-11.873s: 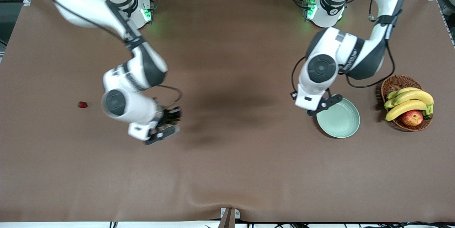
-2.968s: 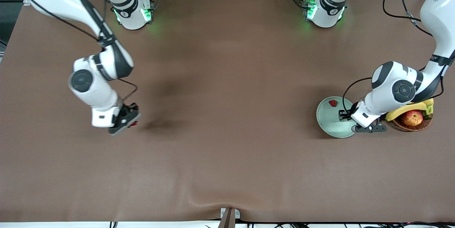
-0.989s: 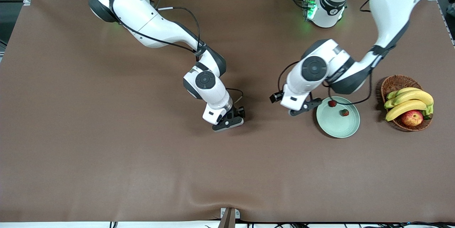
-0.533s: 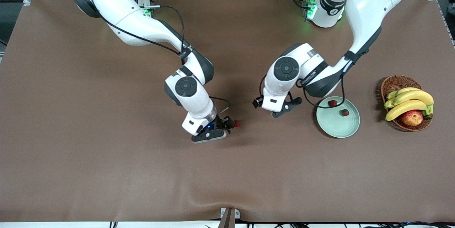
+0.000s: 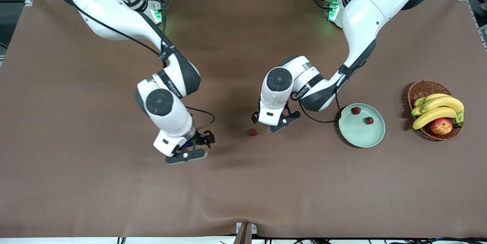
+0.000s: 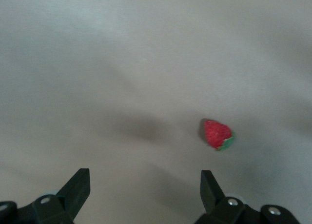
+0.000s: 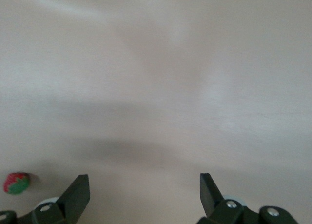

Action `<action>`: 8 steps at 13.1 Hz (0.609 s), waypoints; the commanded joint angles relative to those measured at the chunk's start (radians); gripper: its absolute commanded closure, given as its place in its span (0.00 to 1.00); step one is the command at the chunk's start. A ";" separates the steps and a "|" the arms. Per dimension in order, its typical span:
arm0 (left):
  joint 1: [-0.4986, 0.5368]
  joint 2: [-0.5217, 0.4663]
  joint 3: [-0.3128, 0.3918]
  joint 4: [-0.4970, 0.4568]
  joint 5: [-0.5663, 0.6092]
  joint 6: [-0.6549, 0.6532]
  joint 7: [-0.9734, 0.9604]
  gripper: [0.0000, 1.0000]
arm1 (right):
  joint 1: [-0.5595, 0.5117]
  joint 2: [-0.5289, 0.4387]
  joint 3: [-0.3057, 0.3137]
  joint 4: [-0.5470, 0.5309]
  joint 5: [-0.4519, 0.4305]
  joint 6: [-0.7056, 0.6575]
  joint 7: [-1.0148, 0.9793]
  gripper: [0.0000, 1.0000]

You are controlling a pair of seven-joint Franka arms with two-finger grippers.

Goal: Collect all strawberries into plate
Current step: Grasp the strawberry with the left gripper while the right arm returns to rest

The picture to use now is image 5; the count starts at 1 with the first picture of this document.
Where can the metal table edge bracket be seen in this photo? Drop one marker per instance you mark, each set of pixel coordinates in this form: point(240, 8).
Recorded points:
point(245, 234)

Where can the pale green round plate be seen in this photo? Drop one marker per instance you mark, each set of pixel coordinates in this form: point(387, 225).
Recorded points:
point(361, 133)

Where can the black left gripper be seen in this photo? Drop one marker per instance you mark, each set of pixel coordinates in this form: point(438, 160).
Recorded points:
point(254, 118)

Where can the yellow banana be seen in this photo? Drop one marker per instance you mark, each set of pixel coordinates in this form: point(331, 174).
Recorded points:
point(445, 103)
point(433, 114)
point(433, 96)

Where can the large table cover mat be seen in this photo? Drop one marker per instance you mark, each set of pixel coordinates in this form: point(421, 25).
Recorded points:
point(243, 190)

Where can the red apple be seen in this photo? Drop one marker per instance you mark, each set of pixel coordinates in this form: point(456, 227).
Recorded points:
point(440, 126)

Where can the brown wicker basket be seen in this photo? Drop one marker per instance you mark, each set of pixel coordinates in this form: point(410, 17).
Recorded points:
point(426, 88)

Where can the red strawberry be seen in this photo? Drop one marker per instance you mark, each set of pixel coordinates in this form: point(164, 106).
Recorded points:
point(355, 110)
point(253, 132)
point(369, 120)

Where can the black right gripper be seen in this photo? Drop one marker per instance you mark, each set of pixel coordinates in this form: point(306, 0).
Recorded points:
point(200, 137)

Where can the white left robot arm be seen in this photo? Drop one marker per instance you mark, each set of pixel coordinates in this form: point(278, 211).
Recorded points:
point(365, 11)

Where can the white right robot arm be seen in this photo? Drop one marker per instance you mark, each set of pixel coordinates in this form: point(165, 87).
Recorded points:
point(167, 118)

